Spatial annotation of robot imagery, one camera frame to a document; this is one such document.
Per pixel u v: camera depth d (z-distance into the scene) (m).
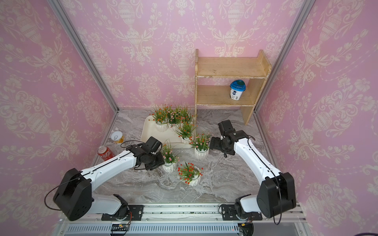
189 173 0.76
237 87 0.92
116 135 0.98
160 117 0.97
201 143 0.84
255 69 0.83
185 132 0.90
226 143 0.58
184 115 0.99
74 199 0.41
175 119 0.96
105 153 0.85
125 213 0.70
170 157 0.78
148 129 1.09
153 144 0.68
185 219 0.74
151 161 0.70
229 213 0.73
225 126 0.65
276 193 0.40
